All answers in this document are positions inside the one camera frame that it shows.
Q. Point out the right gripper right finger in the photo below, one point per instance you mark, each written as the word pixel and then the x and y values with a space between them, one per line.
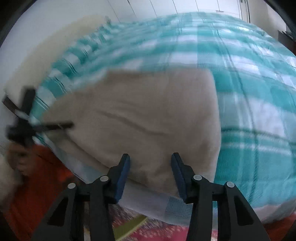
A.
pixel 236 218

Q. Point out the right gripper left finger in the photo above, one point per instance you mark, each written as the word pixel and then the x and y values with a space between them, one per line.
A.
pixel 65 218

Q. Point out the khaki beige pants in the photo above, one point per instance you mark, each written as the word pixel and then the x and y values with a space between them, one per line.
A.
pixel 147 115

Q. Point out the person left hand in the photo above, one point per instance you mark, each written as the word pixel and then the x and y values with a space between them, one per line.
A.
pixel 21 158

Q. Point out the red patterned rug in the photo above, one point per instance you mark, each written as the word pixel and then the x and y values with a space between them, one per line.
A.
pixel 33 198

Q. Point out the cream padded headboard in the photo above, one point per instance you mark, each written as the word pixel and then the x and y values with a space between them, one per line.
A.
pixel 35 67

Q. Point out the white wardrobe doors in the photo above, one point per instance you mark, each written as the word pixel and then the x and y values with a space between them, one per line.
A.
pixel 133 10

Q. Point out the dark wooden nightstand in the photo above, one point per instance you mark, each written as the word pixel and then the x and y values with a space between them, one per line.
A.
pixel 287 40

